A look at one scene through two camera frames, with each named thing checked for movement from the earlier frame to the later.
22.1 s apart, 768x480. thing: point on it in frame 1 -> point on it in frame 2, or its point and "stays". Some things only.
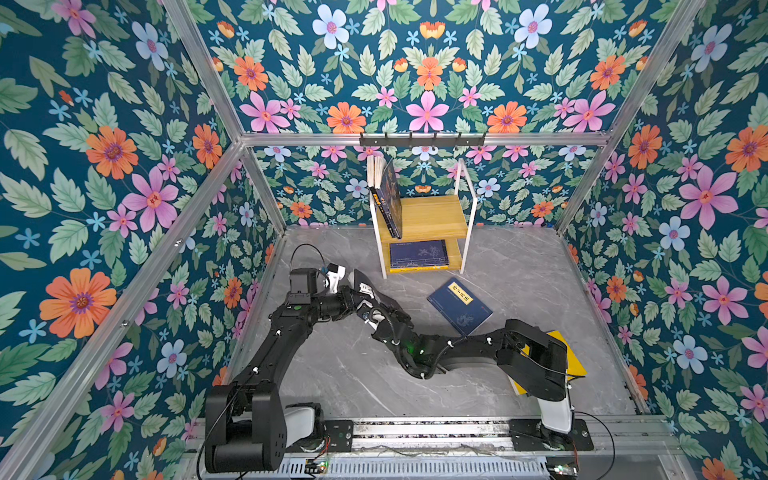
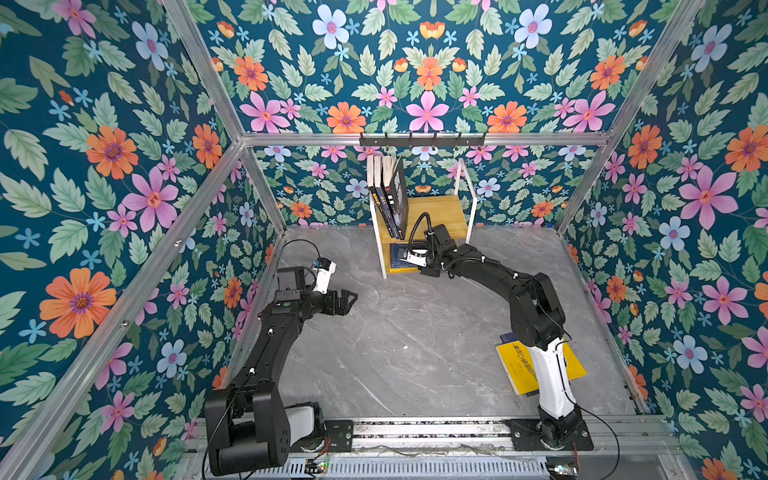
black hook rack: x=422 y=141 stays
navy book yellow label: x=460 y=306 -> x=395 y=261
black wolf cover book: x=364 y=290 -> x=396 y=190
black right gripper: x=398 y=314 -> x=430 y=271
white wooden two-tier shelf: x=434 y=229 stays
